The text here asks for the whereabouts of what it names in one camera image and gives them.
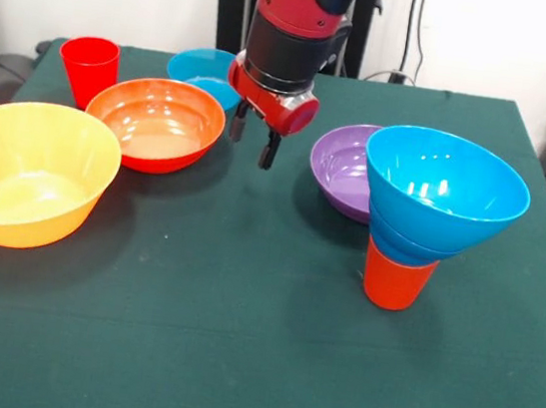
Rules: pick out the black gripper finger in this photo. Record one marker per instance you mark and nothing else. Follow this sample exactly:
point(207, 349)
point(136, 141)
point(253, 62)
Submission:
point(239, 124)
point(269, 152)

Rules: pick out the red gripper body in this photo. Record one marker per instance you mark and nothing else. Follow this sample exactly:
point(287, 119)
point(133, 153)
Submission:
point(285, 112)

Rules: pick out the wide purple bowl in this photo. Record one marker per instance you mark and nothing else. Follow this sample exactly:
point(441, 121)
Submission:
point(340, 172)

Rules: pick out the small dark blue bowl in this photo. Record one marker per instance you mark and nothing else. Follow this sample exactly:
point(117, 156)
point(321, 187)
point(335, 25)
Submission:
point(398, 248)

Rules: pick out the large blue bowl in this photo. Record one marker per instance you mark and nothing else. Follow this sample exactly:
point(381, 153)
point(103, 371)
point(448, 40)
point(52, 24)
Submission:
point(437, 220)

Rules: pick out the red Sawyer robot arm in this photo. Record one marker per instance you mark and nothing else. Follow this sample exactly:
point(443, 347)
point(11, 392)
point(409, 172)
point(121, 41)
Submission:
point(291, 25)

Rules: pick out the teal bowl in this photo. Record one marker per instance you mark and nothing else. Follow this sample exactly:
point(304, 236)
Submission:
point(200, 68)

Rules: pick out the wide orange bowl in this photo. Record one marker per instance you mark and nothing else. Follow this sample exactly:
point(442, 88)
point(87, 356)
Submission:
point(156, 133)

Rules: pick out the red cup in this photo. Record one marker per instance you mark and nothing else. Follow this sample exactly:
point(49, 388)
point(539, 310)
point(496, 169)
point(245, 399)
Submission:
point(89, 74)

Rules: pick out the orange cup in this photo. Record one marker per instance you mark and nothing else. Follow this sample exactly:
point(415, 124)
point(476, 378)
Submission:
point(395, 285)

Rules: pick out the dark green tablecloth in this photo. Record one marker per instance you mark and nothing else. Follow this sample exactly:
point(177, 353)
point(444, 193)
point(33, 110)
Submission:
point(232, 359)

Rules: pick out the yellow bowl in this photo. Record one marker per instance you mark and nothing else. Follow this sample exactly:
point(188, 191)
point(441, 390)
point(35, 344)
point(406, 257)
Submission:
point(28, 192)

